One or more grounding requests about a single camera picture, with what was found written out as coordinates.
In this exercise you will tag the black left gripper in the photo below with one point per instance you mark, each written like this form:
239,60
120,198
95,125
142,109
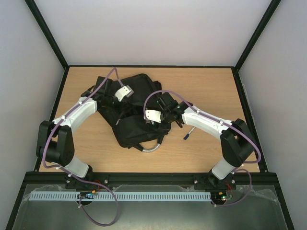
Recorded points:
111,101

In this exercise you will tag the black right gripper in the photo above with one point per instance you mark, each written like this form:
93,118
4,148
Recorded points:
164,105

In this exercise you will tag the black backpack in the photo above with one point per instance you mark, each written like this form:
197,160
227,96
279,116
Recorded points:
131,131

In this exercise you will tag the blue marker pen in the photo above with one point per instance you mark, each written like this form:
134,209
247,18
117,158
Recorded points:
189,133

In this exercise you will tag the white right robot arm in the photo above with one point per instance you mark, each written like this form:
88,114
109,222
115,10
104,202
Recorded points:
237,142

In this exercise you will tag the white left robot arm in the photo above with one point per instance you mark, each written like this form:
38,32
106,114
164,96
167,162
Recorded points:
55,146

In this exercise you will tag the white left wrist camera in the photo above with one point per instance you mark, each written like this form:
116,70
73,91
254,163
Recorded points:
125,91

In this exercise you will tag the grey slotted cable duct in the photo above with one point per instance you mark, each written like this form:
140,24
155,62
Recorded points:
121,196

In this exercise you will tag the black aluminium frame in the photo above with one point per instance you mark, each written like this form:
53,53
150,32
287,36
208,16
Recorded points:
263,177

